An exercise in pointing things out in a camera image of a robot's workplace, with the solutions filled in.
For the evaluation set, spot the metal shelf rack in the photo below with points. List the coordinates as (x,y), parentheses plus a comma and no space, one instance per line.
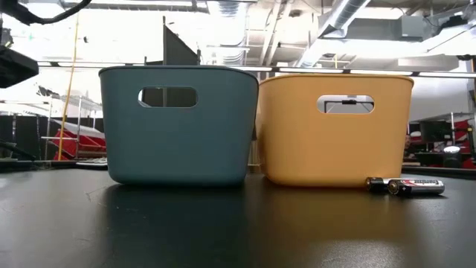
(79,111)

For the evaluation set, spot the black silver Energizer battery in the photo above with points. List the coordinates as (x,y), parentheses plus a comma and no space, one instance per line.
(420,187)

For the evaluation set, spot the blue plastic storage bin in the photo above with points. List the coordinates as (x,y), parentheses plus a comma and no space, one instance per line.
(178,149)

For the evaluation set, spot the yellow plastic storage bin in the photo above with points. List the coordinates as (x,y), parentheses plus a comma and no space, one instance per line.
(327,149)

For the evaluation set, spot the red storage bins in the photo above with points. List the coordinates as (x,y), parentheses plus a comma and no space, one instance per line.
(89,143)

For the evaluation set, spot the black divider panel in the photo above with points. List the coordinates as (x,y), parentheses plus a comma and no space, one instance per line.
(178,52)

